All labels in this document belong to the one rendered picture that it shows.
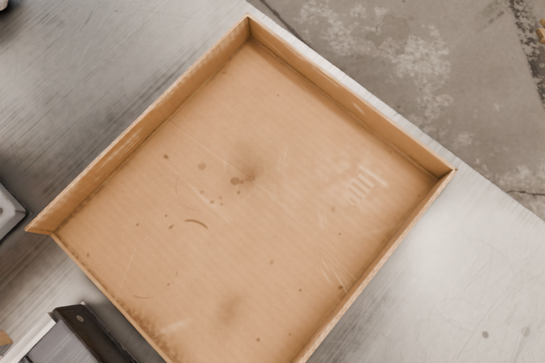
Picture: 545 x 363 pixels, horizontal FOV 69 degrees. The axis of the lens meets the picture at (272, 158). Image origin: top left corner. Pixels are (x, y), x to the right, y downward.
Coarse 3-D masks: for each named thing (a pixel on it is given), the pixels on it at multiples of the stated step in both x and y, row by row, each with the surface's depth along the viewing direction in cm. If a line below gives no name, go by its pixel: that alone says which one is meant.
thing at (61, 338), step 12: (60, 324) 32; (48, 336) 32; (60, 336) 32; (72, 336) 32; (36, 348) 32; (48, 348) 32; (60, 348) 32; (72, 348) 32; (84, 348) 32; (24, 360) 32; (36, 360) 32; (48, 360) 32; (60, 360) 32; (72, 360) 32; (84, 360) 32; (96, 360) 32
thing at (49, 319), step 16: (80, 304) 37; (48, 320) 33; (80, 320) 35; (96, 320) 37; (32, 336) 32; (80, 336) 32; (96, 336) 34; (16, 352) 32; (96, 352) 32; (112, 352) 34
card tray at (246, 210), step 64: (256, 64) 43; (128, 128) 38; (192, 128) 42; (256, 128) 41; (320, 128) 41; (384, 128) 39; (64, 192) 37; (128, 192) 40; (192, 192) 40; (256, 192) 39; (320, 192) 39; (384, 192) 39; (128, 256) 38; (192, 256) 38; (256, 256) 38; (320, 256) 37; (384, 256) 34; (128, 320) 37; (192, 320) 36; (256, 320) 36; (320, 320) 36
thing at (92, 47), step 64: (64, 0) 48; (128, 0) 47; (192, 0) 47; (0, 64) 45; (64, 64) 45; (128, 64) 45; (192, 64) 44; (320, 64) 43; (0, 128) 43; (64, 128) 43; (448, 192) 39; (0, 256) 39; (64, 256) 39; (448, 256) 37; (512, 256) 37; (0, 320) 38; (384, 320) 36; (448, 320) 36; (512, 320) 35
